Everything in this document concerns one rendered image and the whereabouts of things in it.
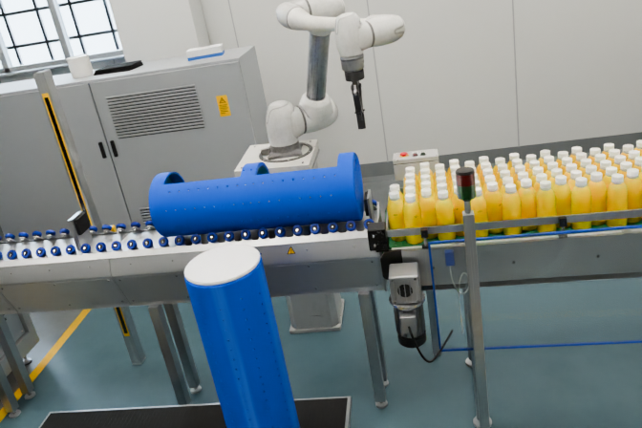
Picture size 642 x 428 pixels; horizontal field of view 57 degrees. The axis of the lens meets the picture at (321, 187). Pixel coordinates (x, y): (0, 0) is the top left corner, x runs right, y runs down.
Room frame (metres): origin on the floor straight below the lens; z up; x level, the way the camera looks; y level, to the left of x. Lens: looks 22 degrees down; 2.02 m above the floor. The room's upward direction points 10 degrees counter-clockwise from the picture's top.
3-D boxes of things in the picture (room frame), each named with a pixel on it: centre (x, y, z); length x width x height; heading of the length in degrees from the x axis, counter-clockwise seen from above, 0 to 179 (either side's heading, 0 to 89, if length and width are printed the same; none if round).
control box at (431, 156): (2.53, -0.44, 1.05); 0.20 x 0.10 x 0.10; 78
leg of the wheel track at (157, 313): (2.43, 0.86, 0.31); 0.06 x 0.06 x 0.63; 78
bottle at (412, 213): (2.09, -0.33, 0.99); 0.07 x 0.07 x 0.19
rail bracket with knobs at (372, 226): (2.08, -0.19, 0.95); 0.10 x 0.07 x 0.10; 168
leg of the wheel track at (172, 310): (2.57, 0.83, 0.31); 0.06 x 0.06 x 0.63; 78
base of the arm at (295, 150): (3.04, 0.17, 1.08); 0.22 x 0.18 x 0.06; 87
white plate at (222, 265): (1.93, 0.40, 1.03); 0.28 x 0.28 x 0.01
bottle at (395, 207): (2.14, -0.28, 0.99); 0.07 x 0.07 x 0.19
